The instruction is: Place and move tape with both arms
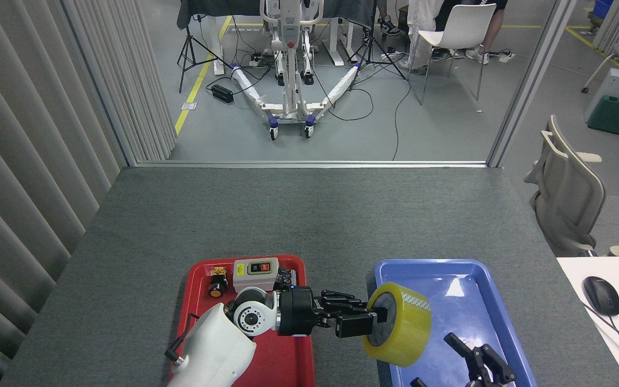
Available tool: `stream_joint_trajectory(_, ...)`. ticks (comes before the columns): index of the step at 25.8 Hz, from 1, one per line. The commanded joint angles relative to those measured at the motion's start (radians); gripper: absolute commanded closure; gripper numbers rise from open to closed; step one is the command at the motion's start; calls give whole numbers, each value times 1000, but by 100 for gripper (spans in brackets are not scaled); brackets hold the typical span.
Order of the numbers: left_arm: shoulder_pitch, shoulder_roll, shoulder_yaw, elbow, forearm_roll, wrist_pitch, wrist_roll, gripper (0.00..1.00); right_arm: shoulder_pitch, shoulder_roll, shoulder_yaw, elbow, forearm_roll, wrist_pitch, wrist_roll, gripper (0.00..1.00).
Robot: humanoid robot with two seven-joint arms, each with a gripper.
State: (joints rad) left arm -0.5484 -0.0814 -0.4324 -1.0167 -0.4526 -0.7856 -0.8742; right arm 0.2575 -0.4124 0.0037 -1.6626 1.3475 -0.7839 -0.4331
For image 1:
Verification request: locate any person's shoe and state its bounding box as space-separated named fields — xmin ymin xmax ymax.
xmin=362 ymin=16 xmax=400 ymax=45

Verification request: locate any beige office chair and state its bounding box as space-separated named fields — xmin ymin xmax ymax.
xmin=523 ymin=114 xmax=607 ymax=257

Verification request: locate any blue plastic tray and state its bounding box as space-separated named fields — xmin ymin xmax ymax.
xmin=375 ymin=259 xmax=538 ymax=387

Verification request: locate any black computer mouse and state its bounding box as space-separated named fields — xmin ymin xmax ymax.
xmin=582 ymin=276 xmax=619 ymax=317

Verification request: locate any white stand on wheels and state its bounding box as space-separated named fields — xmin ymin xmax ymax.
xmin=231 ymin=0 xmax=364 ymax=141

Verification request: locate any white switch box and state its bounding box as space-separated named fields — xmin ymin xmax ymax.
xmin=233 ymin=257 xmax=280 ymax=293

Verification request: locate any white desk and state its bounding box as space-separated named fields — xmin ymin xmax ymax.
xmin=557 ymin=256 xmax=619 ymax=387

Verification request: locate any yellow tape roll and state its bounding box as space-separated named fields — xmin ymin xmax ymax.
xmin=362 ymin=282 xmax=433 ymax=368

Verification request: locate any red plastic tray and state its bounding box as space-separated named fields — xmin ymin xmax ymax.
xmin=169 ymin=254 xmax=315 ymax=387

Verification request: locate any black tripod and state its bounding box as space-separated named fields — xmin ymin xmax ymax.
xmin=348 ymin=0 xmax=408 ymax=92
xmin=177 ymin=13 xmax=233 ymax=94

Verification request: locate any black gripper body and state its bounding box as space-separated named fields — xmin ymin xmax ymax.
xmin=278 ymin=286 xmax=323 ymax=338

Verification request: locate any white plastic chair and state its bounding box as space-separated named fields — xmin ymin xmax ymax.
xmin=407 ymin=4 xmax=497 ymax=106

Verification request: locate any blue bin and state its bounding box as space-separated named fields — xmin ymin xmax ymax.
xmin=588 ymin=0 xmax=614 ymax=28

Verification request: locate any grey mouse cable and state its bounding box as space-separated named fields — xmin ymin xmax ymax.
xmin=582 ymin=301 xmax=619 ymax=362

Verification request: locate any long black floor cable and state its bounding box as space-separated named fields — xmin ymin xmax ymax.
xmin=309 ymin=80 xmax=413 ymax=161

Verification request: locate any person in white trousers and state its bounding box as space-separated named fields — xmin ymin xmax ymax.
xmin=398 ymin=0 xmax=452 ymax=74

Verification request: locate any yellow push button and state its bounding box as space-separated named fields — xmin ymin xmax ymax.
xmin=207 ymin=267 xmax=229 ymax=299

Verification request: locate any silver post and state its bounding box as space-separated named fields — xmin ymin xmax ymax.
xmin=487 ymin=0 xmax=579 ymax=168

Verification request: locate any person behind chair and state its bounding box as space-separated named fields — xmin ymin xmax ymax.
xmin=432 ymin=0 xmax=507 ymax=66

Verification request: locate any black power adapter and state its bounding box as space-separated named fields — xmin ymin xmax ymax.
xmin=211 ymin=84 xmax=235 ymax=104

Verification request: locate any table with dark cloth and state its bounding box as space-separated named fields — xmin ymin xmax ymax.
xmin=176 ymin=0 xmax=380 ymax=76

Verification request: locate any silver rail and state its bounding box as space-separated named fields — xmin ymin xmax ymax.
xmin=135 ymin=160 xmax=488 ymax=169

